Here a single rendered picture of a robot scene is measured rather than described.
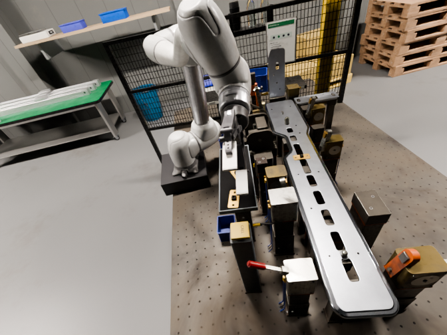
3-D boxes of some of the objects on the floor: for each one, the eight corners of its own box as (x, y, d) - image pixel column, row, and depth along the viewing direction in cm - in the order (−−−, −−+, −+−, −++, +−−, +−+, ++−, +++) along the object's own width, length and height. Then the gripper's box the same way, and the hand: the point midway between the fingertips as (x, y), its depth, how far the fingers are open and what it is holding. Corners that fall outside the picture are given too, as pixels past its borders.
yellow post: (324, 161, 249) (369, -120, 117) (307, 163, 251) (334, -111, 119) (318, 151, 262) (354, -111, 131) (303, 153, 264) (322, -103, 133)
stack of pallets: (424, 44, 434) (449, -21, 368) (474, 57, 361) (516, -22, 295) (354, 62, 433) (366, -1, 368) (389, 78, 361) (413, 4, 295)
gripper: (231, 140, 72) (233, 203, 62) (207, 80, 51) (203, 159, 41) (254, 137, 70) (259, 201, 60) (239, 72, 49) (243, 153, 39)
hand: (236, 179), depth 51 cm, fingers open, 13 cm apart
